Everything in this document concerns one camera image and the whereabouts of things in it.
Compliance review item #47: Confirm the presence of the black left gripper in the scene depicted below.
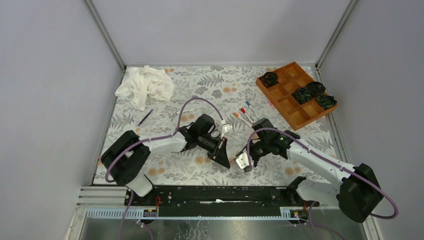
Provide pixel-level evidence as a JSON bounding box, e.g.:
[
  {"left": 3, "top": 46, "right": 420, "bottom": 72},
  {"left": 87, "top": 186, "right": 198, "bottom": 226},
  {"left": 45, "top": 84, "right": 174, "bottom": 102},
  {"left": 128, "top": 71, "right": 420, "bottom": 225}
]
[{"left": 197, "top": 133, "right": 231, "bottom": 169}]

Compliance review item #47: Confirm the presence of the pink pen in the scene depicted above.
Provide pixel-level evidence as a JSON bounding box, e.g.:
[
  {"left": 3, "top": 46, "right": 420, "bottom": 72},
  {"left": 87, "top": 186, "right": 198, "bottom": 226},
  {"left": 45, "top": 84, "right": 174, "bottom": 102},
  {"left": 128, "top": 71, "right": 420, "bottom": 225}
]
[{"left": 232, "top": 151, "right": 249, "bottom": 164}]

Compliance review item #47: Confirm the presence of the white pen red tip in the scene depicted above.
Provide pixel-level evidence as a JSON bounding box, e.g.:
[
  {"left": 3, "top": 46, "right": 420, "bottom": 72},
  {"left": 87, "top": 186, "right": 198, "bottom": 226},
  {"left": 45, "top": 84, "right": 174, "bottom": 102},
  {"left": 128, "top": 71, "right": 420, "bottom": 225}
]
[
  {"left": 233, "top": 112, "right": 252, "bottom": 128},
  {"left": 240, "top": 107, "right": 254, "bottom": 124}
]

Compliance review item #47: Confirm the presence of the white pen blue tip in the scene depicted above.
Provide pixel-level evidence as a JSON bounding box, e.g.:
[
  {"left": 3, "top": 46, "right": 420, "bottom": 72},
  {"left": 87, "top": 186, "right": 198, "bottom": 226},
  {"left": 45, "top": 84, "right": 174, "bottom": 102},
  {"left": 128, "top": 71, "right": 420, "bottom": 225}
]
[{"left": 245, "top": 101, "right": 260, "bottom": 119}]

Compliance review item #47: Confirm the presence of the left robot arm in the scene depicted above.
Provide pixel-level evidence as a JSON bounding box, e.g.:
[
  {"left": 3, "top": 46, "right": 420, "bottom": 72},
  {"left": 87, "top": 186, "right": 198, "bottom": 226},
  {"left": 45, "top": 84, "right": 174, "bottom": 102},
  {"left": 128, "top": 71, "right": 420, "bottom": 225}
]
[{"left": 100, "top": 114, "right": 230, "bottom": 206}]

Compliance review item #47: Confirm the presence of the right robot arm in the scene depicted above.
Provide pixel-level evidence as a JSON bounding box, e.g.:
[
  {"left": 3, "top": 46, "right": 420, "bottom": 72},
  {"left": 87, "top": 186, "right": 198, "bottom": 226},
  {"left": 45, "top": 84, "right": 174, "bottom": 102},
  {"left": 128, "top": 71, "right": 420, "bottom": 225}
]
[{"left": 247, "top": 118, "right": 384, "bottom": 223}]

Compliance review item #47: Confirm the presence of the black pen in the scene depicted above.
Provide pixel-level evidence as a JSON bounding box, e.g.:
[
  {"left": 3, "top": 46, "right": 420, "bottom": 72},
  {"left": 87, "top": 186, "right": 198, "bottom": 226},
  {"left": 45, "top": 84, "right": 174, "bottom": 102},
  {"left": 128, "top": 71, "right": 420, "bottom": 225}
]
[{"left": 137, "top": 109, "right": 153, "bottom": 127}]

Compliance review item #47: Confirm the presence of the floral patterned mat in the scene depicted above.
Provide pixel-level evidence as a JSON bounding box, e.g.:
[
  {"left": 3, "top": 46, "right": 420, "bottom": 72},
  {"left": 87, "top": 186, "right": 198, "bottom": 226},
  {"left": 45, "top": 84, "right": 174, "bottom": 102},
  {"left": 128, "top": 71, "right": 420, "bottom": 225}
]
[{"left": 103, "top": 66, "right": 324, "bottom": 186}]

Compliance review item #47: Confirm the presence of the orange compartment tray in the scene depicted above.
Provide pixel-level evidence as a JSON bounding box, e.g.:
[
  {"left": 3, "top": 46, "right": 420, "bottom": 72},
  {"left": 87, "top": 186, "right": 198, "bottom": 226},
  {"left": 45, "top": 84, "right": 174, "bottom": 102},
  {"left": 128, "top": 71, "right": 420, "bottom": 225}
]
[{"left": 256, "top": 62, "right": 338, "bottom": 130}]

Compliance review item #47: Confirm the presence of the white crumpled cloth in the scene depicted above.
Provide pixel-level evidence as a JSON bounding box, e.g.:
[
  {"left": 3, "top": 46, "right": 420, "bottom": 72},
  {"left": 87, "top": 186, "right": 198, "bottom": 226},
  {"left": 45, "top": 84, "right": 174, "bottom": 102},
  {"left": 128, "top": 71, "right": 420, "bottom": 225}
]
[{"left": 114, "top": 66, "right": 175, "bottom": 111}]

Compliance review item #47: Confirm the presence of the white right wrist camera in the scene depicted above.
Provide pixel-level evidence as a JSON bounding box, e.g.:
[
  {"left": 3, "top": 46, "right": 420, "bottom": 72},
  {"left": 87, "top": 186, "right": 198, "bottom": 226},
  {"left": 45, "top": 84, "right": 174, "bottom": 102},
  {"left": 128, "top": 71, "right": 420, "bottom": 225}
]
[{"left": 234, "top": 151, "right": 253, "bottom": 173}]

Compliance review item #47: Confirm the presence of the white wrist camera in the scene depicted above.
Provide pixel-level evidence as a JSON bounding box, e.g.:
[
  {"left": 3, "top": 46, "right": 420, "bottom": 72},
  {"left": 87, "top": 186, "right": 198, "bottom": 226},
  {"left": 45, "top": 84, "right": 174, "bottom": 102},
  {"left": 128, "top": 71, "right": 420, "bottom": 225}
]
[
  {"left": 220, "top": 120, "right": 233, "bottom": 139},
  {"left": 234, "top": 151, "right": 253, "bottom": 173}
]

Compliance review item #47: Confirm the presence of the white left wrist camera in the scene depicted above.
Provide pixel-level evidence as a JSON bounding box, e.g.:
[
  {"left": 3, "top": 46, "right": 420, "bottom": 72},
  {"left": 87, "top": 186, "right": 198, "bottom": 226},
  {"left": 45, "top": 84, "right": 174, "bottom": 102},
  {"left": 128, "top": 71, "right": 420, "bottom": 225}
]
[{"left": 220, "top": 120, "right": 233, "bottom": 139}]

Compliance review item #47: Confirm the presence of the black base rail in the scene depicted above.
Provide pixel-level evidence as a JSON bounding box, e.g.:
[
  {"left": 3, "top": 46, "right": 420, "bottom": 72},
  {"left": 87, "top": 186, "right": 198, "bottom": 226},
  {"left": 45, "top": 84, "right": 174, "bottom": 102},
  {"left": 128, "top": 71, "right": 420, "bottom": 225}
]
[{"left": 124, "top": 185, "right": 306, "bottom": 217}]

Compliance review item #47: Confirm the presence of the black green cable coil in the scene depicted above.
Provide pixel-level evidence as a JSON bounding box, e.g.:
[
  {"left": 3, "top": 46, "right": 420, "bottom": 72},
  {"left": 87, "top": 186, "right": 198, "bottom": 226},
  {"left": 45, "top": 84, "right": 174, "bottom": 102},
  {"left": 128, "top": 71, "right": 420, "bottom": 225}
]
[{"left": 315, "top": 93, "right": 338, "bottom": 110}]

